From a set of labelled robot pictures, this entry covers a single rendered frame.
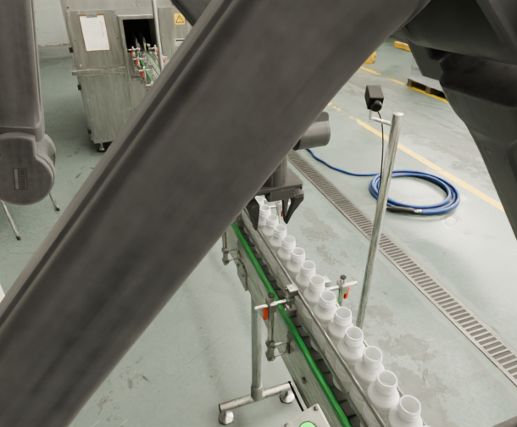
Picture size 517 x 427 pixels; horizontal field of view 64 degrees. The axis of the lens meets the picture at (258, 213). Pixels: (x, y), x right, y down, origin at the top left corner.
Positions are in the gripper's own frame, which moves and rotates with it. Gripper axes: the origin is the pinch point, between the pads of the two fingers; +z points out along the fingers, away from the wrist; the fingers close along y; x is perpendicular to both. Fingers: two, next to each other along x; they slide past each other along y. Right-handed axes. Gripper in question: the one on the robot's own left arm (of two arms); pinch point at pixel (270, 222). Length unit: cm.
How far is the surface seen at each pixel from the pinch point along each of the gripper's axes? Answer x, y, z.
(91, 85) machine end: -388, 41, 69
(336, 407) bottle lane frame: 16.9, -9.2, 40.2
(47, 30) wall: -939, 121, 92
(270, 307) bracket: -8.0, -3.6, 31.5
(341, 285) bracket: -8.8, -24.1, 31.2
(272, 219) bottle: -36.6, -15.2, 25.3
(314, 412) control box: 22.7, -0.1, 27.9
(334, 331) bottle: 7.4, -12.7, 27.6
